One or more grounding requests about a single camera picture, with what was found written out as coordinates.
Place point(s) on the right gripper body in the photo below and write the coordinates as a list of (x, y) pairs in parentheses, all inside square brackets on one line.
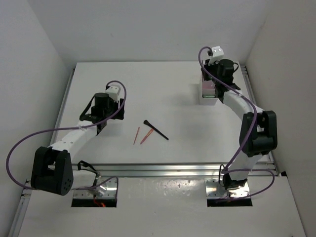
[(212, 68)]

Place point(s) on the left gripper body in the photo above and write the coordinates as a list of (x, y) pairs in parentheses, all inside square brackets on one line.
[(112, 107)]

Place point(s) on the black powder brush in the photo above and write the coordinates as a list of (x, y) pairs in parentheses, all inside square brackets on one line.
[(146, 122)]

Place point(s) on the rose gold brush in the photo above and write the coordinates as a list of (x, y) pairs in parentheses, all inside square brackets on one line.
[(146, 136)]

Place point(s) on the green tube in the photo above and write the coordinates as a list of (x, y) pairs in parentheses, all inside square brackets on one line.
[(208, 96)]

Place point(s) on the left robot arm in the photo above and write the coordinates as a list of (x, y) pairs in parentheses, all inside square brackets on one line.
[(52, 168)]

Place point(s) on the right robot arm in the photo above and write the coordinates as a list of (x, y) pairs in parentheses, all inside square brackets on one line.
[(258, 132)]

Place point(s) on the clear acrylic organizer box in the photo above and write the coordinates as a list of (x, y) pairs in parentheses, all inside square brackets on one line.
[(206, 87)]

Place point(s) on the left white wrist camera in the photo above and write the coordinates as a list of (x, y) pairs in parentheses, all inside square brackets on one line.
[(113, 91)]

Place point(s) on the aluminium front rail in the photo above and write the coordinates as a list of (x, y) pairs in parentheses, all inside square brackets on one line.
[(158, 170)]

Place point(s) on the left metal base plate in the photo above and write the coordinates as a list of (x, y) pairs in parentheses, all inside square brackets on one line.
[(107, 190)]

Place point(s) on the metal base plate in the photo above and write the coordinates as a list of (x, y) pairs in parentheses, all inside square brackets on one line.
[(215, 190), (107, 190)]

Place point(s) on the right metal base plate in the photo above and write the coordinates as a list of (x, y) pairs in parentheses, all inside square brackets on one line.
[(215, 190)]

